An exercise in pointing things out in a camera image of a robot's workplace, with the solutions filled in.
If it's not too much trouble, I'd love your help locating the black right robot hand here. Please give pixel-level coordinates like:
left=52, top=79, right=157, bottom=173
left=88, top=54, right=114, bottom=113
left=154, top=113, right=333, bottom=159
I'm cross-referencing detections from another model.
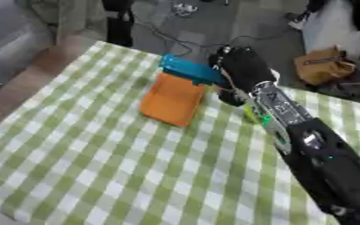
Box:
left=207, top=46, right=278, bottom=107

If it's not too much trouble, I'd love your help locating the blue box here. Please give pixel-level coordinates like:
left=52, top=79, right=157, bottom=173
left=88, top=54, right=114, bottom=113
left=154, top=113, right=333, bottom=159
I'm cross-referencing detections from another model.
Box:
left=158, top=53, right=227, bottom=86

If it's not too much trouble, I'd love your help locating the orange flat box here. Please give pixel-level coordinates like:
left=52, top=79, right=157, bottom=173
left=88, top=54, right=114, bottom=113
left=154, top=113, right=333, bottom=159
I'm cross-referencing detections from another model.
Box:
left=138, top=71, right=208, bottom=127

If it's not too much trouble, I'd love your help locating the yellow-green toy fruit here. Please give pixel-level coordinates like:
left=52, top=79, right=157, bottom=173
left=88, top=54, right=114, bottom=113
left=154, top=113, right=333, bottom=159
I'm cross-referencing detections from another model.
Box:
left=241, top=104, right=262, bottom=125

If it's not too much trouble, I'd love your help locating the tan bag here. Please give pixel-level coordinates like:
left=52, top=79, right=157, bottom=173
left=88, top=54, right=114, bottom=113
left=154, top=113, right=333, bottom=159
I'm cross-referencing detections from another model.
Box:
left=292, top=47, right=358, bottom=86

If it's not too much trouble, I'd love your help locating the white plastic bag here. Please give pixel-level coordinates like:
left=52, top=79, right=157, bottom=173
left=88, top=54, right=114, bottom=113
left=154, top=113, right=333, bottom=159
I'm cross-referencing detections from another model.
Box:
left=299, top=0, right=360, bottom=56

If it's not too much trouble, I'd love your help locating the black cable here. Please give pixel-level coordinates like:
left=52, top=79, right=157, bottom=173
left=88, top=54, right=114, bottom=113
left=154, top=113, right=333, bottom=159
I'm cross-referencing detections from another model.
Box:
left=133, top=20, right=292, bottom=57

